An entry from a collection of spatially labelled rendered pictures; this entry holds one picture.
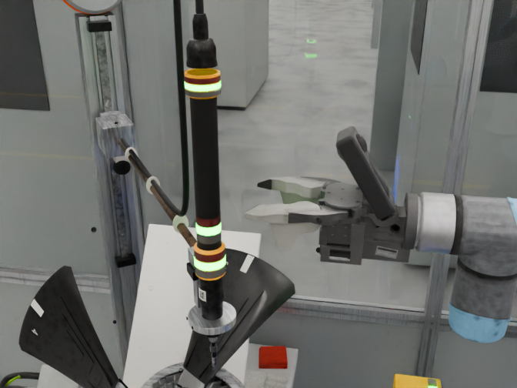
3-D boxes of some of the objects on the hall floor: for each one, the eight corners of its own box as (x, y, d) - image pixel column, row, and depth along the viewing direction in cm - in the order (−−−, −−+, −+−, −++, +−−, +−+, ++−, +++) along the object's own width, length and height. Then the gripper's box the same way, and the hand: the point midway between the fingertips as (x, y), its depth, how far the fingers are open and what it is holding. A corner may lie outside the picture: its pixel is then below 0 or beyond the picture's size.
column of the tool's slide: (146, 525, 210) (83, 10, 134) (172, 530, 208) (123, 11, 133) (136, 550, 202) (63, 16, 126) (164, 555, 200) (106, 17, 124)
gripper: (413, 287, 68) (239, 270, 71) (407, 229, 81) (261, 216, 85) (422, 223, 64) (238, 208, 68) (414, 172, 78) (261, 162, 81)
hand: (258, 194), depth 75 cm, fingers open, 8 cm apart
